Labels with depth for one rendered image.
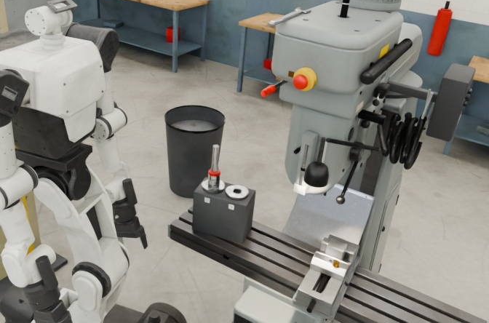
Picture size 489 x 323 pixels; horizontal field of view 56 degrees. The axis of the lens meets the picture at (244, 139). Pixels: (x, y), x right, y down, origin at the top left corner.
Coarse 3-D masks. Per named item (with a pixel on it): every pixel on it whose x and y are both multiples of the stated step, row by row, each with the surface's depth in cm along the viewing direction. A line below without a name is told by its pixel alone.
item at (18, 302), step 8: (16, 288) 179; (8, 296) 177; (16, 296) 176; (24, 296) 176; (0, 304) 177; (8, 304) 175; (16, 304) 175; (24, 304) 174; (8, 312) 175; (16, 312) 174; (24, 312) 173; (32, 312) 173; (112, 312) 196; (120, 312) 196; (128, 312) 197; (136, 312) 197; (152, 312) 188; (160, 312) 193; (8, 320) 176; (16, 320) 174; (24, 320) 173; (32, 320) 173; (112, 320) 192; (120, 320) 193; (128, 320) 193; (136, 320) 193; (144, 320) 189; (152, 320) 186; (160, 320) 189; (168, 320) 191
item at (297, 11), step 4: (296, 8) 135; (300, 8) 135; (292, 12) 129; (296, 12) 130; (300, 12) 131; (304, 12) 132; (308, 12) 134; (284, 16) 124; (288, 16) 125; (292, 16) 126; (272, 20) 119; (276, 20) 119; (280, 20) 120; (284, 20) 121; (268, 24) 117; (272, 24) 116; (276, 24) 117
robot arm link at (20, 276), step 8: (32, 232) 129; (24, 240) 125; (32, 240) 128; (8, 248) 125; (16, 248) 124; (24, 248) 125; (8, 256) 124; (16, 256) 123; (24, 256) 125; (8, 264) 125; (16, 264) 124; (24, 264) 125; (8, 272) 127; (16, 272) 125; (24, 272) 125; (16, 280) 127; (24, 280) 126
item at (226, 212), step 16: (208, 192) 179; (224, 192) 181; (240, 192) 182; (208, 208) 181; (224, 208) 178; (240, 208) 175; (192, 224) 187; (208, 224) 184; (224, 224) 181; (240, 224) 179; (240, 240) 182
